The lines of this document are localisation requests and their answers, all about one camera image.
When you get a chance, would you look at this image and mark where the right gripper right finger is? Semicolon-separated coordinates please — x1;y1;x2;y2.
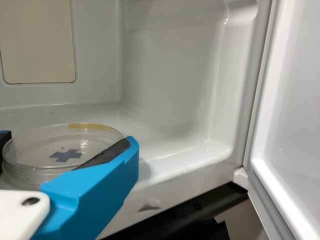
31;135;140;240

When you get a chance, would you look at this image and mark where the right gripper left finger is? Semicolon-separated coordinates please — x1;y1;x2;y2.
0;129;13;151

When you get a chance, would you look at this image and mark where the petri dish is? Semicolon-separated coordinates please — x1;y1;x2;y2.
1;122;126;191

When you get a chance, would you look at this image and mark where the white incubator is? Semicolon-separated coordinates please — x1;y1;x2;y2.
0;0;275;221

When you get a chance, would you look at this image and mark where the incubator door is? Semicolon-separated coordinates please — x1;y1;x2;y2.
241;0;320;240

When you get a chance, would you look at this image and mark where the black platform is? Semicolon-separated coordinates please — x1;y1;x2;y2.
99;181;250;240

